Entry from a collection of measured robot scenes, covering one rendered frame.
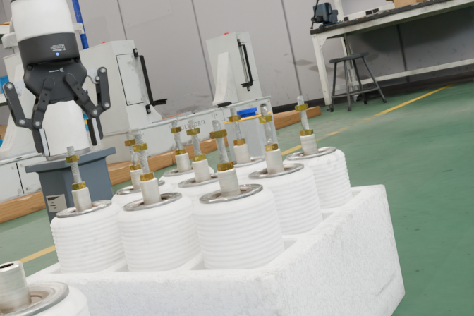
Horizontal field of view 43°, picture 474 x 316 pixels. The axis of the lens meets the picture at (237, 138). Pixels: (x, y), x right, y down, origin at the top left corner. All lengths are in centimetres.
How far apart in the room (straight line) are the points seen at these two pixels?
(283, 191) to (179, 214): 13
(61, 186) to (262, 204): 73
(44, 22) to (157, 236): 31
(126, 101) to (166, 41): 407
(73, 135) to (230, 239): 74
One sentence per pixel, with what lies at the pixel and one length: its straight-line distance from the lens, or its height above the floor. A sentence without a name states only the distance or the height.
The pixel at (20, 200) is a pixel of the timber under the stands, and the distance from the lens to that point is 296.
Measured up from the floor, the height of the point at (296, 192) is 23.
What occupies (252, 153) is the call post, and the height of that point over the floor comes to 25.
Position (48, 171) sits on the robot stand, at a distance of 135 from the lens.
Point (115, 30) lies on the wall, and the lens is 826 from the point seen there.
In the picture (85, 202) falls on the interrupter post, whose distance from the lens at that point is 84.
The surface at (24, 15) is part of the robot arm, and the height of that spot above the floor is 52.
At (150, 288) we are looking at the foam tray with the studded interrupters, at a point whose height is 17.
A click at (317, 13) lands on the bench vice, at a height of 88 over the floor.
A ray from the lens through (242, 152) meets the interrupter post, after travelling 95.
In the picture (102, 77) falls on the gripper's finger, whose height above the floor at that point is 42.
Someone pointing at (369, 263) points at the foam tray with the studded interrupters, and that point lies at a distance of 86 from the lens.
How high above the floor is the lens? 37
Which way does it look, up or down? 5 degrees down
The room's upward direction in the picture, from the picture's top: 12 degrees counter-clockwise
